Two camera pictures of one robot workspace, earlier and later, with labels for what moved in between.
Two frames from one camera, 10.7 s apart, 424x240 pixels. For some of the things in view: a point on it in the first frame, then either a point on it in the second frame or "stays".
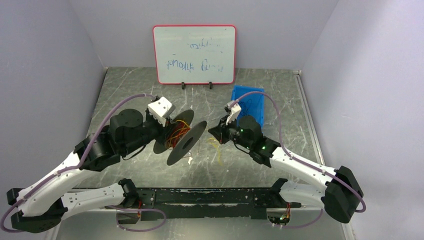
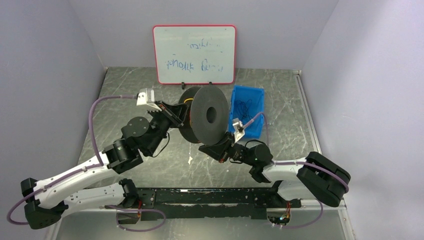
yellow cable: [181, 127] → [188, 99]
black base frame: [156, 204] stays
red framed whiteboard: [195, 54] stays
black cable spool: [181, 137] → [208, 114]
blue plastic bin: [252, 104] stays
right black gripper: [224, 131] → [223, 145]
